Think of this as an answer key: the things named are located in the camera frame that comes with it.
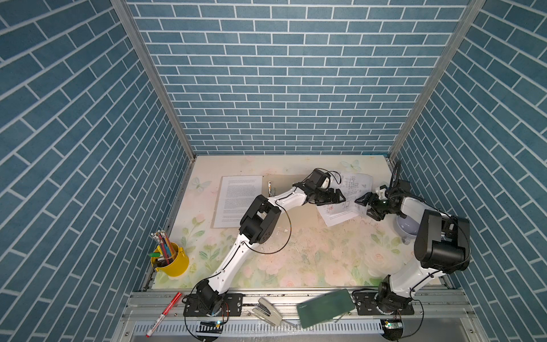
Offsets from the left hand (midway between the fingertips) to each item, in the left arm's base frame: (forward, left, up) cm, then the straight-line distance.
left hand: (339, 201), depth 97 cm
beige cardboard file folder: (-14, +19, +11) cm, 26 cm away
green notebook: (-42, +12, -3) cm, 43 cm away
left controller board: (-46, +52, -8) cm, 70 cm away
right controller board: (-48, -12, -8) cm, 50 cm away
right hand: (-3, -9, +2) cm, 9 cm away
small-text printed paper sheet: (-6, +1, -4) cm, 8 cm away
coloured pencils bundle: (-23, +68, +7) cm, 72 cm away
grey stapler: (-42, +33, -2) cm, 53 cm away
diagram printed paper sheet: (+10, -9, -2) cm, 14 cm away
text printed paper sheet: (+8, +49, -6) cm, 50 cm away
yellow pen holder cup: (-30, +64, +4) cm, 70 cm away
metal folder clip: (+11, +32, 0) cm, 34 cm away
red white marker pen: (-40, +65, -5) cm, 77 cm away
